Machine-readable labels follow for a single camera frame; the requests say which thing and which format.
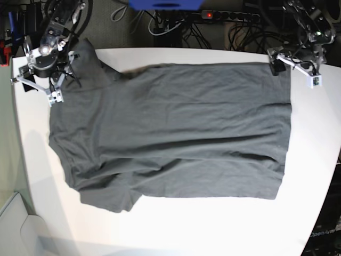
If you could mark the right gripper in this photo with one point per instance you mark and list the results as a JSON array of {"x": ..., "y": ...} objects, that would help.
[{"x": 55, "y": 73}]

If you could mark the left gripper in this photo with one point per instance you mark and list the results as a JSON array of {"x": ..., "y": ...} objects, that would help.
[{"x": 305, "y": 58}]

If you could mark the dark grey t-shirt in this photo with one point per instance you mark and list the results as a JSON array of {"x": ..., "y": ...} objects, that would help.
[{"x": 182, "y": 131}]

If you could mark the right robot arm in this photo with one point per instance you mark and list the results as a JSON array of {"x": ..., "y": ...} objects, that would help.
[{"x": 47, "y": 49}]

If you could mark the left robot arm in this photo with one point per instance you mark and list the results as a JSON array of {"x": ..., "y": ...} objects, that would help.
[{"x": 313, "y": 28}]

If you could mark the red clamp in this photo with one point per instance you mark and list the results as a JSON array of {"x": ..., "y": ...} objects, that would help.
[{"x": 6, "y": 52}]

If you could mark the black power strip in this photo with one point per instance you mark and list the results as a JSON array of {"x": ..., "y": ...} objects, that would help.
[{"x": 226, "y": 16}]

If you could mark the blue box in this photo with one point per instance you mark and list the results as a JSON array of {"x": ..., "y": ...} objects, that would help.
[{"x": 165, "y": 4}]

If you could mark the grey chair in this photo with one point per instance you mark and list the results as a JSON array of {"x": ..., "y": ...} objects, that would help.
[{"x": 22, "y": 233}]

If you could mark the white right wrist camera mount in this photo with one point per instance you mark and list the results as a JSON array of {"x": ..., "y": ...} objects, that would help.
[{"x": 45, "y": 82}]

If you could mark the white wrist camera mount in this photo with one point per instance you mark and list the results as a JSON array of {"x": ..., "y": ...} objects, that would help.
[
  {"x": 284, "y": 54},
  {"x": 45, "y": 82}
]

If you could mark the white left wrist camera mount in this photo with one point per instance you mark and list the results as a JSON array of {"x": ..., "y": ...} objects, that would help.
[{"x": 284, "y": 54}]

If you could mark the black equipment with cables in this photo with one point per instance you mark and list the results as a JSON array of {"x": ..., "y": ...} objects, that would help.
[{"x": 22, "y": 19}]

